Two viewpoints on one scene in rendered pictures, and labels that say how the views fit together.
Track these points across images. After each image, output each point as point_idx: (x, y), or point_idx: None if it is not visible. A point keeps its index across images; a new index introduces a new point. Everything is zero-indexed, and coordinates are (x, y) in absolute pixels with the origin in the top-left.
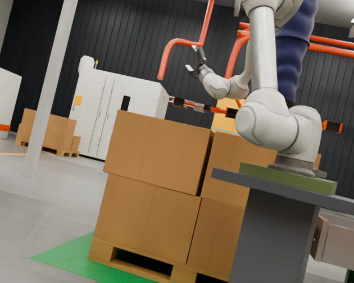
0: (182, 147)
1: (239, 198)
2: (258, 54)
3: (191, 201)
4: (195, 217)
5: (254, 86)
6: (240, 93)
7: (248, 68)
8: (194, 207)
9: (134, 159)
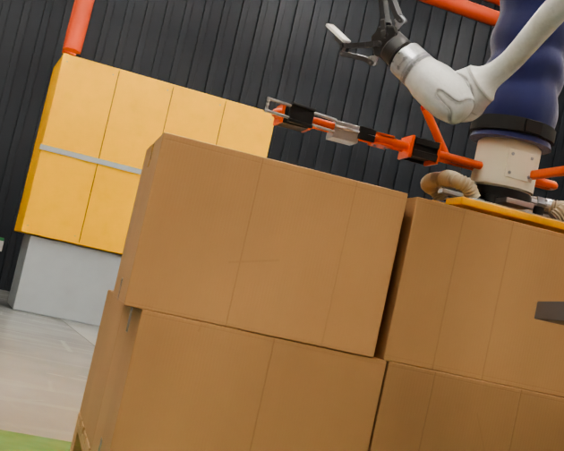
0: (340, 238)
1: (471, 357)
2: None
3: (363, 372)
4: (374, 409)
5: None
6: (480, 109)
7: (523, 55)
8: (371, 386)
9: (216, 270)
